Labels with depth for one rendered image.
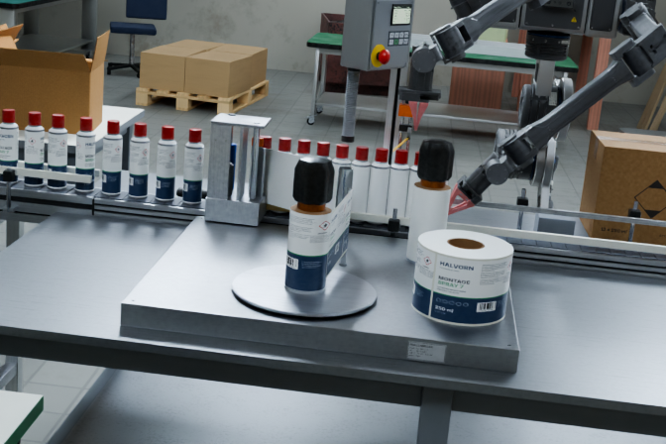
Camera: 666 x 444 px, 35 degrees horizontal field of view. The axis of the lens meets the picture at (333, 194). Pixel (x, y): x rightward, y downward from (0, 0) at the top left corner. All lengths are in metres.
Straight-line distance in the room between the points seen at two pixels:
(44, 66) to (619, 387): 2.66
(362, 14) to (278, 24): 8.79
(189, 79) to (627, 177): 6.25
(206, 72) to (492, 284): 6.80
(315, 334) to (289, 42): 9.51
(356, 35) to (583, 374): 1.09
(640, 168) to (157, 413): 1.54
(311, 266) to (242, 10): 9.45
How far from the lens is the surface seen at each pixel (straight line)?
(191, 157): 2.88
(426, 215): 2.52
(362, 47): 2.78
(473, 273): 2.18
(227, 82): 8.80
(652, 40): 2.88
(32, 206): 3.01
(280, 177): 2.79
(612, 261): 2.87
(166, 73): 8.98
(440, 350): 2.14
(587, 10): 3.38
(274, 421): 3.21
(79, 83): 4.15
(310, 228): 2.22
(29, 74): 4.19
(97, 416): 3.21
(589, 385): 2.17
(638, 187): 3.06
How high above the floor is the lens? 1.67
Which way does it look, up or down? 15 degrees down
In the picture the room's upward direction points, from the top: 5 degrees clockwise
